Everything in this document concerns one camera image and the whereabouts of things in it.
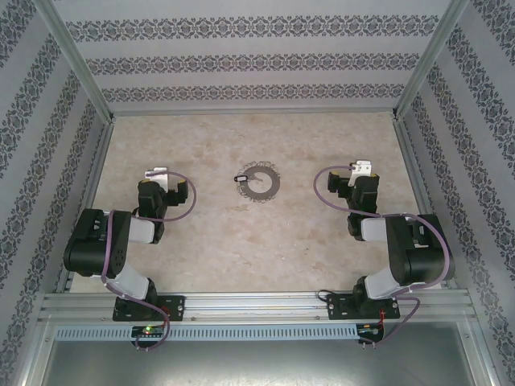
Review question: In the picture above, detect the metal ring with wire loops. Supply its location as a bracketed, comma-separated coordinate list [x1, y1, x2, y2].
[237, 160, 282, 204]

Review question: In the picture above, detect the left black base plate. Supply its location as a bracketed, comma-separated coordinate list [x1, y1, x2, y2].
[112, 295, 187, 323]

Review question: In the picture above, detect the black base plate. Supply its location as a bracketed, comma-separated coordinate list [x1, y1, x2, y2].
[326, 292, 402, 322]
[112, 295, 187, 323]

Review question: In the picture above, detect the grey metal sheet panel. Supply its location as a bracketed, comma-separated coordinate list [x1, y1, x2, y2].
[23, 315, 496, 386]

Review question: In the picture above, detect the aluminium mounting rail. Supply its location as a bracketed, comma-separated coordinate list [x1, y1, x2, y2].
[39, 289, 472, 325]

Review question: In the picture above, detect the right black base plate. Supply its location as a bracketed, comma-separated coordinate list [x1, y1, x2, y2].
[326, 292, 402, 322]

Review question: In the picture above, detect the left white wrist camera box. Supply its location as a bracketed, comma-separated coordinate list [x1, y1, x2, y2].
[143, 166, 169, 188]

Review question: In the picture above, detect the aluminium back rail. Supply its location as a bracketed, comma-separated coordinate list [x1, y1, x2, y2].
[110, 107, 398, 119]

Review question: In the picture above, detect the circuit board with green light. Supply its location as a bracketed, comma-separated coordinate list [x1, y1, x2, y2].
[131, 325, 167, 339]

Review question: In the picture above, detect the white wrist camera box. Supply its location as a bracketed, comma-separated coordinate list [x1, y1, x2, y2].
[348, 159, 373, 187]
[143, 166, 169, 188]

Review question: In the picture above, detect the aluminium frame post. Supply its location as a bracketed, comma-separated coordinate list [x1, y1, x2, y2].
[34, 0, 117, 124]
[390, 0, 472, 121]

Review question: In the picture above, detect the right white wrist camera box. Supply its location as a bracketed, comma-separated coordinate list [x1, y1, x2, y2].
[348, 159, 373, 187]

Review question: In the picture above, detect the white slotted cable duct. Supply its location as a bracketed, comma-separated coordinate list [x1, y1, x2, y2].
[53, 323, 361, 342]

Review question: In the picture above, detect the aluminium side rail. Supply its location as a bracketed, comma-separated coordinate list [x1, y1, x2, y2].
[56, 119, 117, 293]
[392, 118, 459, 290]

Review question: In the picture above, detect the small circuit board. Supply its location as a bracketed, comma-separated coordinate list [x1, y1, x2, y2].
[357, 322, 385, 337]

